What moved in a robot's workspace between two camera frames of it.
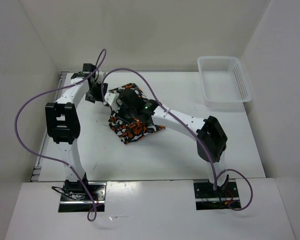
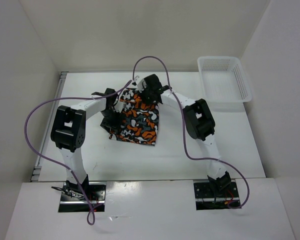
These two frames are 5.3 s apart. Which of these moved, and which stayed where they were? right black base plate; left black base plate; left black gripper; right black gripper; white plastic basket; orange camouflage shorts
Moved: orange camouflage shorts; right black gripper; left black gripper
Stayed: right black base plate; white plastic basket; left black base plate
